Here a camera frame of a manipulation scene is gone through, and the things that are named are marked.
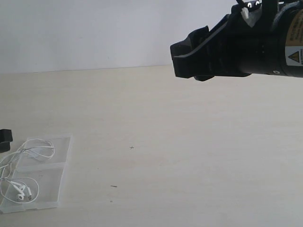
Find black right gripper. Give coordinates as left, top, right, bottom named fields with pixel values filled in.
left=170, top=0, right=289, bottom=81

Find white wired earphones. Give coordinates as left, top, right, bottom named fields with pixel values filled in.
left=0, top=138, right=55, bottom=204

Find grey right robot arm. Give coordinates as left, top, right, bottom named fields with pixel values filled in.
left=170, top=0, right=303, bottom=81

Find clear plastic storage case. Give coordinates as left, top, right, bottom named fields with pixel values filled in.
left=0, top=134, right=73, bottom=214

